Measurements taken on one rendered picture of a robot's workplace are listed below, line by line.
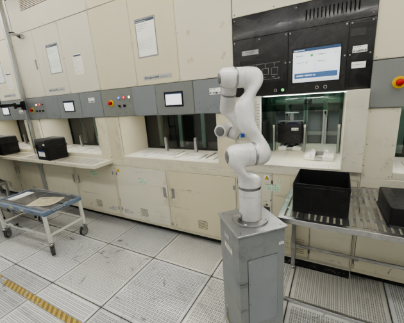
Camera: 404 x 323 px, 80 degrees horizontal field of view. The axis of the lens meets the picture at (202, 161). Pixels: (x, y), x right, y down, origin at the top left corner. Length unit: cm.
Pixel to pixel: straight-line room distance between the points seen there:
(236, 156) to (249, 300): 78
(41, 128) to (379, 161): 381
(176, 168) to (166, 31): 121
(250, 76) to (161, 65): 121
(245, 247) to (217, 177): 101
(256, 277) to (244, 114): 84
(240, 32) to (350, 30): 70
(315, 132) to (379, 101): 103
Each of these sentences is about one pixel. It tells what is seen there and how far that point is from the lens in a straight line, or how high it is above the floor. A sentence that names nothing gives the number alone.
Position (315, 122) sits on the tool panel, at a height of 109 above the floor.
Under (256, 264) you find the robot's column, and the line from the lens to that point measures 138.
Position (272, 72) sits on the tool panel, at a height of 156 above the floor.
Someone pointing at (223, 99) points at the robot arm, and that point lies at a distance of 147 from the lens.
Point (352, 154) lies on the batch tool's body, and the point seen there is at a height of 99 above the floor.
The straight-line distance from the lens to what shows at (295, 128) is 241.
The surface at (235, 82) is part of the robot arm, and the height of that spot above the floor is 148.
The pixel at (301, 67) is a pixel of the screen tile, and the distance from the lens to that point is 187.
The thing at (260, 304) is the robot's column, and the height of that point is 32.
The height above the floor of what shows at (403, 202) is 86.
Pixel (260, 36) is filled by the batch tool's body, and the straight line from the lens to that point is 196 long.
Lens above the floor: 143
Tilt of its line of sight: 15 degrees down
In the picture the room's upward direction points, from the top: 4 degrees counter-clockwise
